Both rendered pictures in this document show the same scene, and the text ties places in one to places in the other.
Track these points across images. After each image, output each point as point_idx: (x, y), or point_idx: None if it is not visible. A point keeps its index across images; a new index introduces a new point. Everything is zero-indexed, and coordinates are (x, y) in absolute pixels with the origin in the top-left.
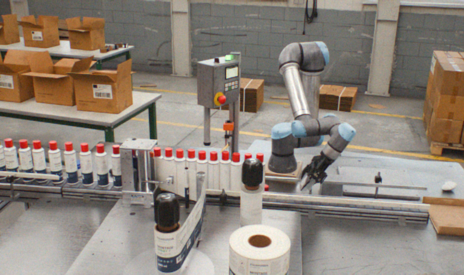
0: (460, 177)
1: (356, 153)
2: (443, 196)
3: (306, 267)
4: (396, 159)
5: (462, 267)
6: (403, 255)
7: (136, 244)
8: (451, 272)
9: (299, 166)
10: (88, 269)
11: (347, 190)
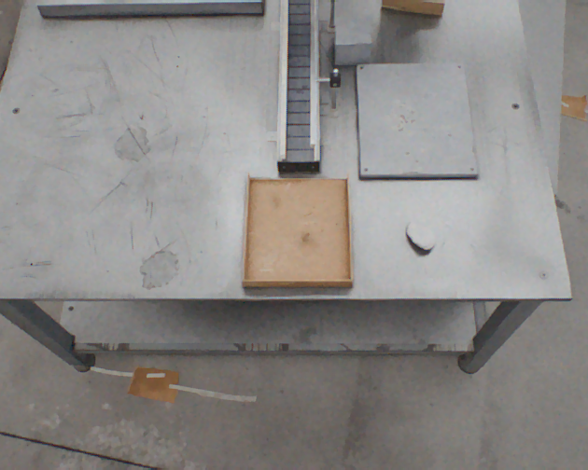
0: (488, 278)
1: (554, 104)
2: (384, 219)
3: (157, 20)
4: (550, 173)
5: (164, 188)
6: (188, 124)
7: None
8: (151, 172)
9: (423, 0)
10: None
11: (363, 69)
